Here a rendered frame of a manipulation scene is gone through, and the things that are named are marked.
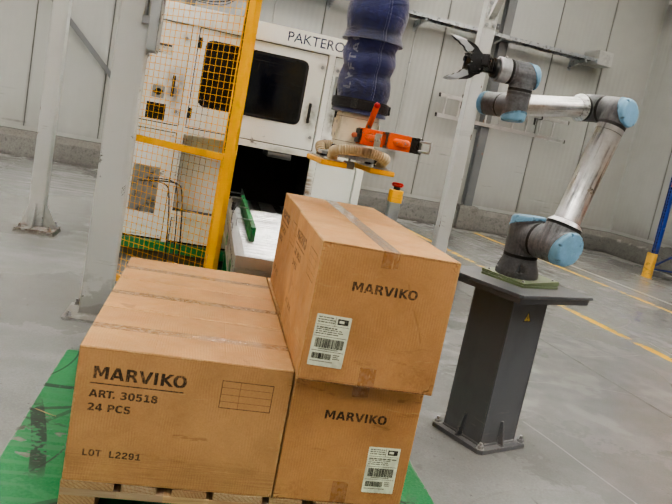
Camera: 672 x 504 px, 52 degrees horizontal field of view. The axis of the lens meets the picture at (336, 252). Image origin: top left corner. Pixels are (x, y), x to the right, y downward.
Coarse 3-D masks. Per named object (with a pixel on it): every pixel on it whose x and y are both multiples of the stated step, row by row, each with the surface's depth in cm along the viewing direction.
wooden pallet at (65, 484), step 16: (64, 480) 195; (64, 496) 196; (80, 496) 197; (96, 496) 197; (112, 496) 198; (128, 496) 199; (144, 496) 200; (160, 496) 201; (176, 496) 201; (192, 496) 202; (208, 496) 205; (224, 496) 204; (240, 496) 205; (256, 496) 206; (272, 496) 208
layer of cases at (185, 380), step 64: (128, 320) 217; (192, 320) 229; (256, 320) 244; (128, 384) 193; (192, 384) 196; (256, 384) 199; (320, 384) 202; (128, 448) 196; (192, 448) 200; (256, 448) 203; (320, 448) 206; (384, 448) 210
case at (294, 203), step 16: (288, 208) 287; (304, 208) 256; (320, 208) 266; (336, 208) 278; (352, 208) 291; (368, 208) 305; (288, 224) 278; (384, 224) 254; (288, 240) 270; (288, 256) 262; (272, 272) 307; (288, 272) 255
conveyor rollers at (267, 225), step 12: (240, 216) 492; (252, 216) 503; (264, 216) 521; (276, 216) 532; (240, 228) 439; (264, 228) 459; (276, 228) 470; (264, 240) 415; (276, 240) 418; (252, 252) 370; (264, 252) 372
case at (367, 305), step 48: (336, 240) 192; (384, 240) 211; (288, 288) 243; (336, 288) 191; (384, 288) 193; (432, 288) 195; (288, 336) 224; (336, 336) 194; (384, 336) 196; (432, 336) 198; (384, 384) 199; (432, 384) 201
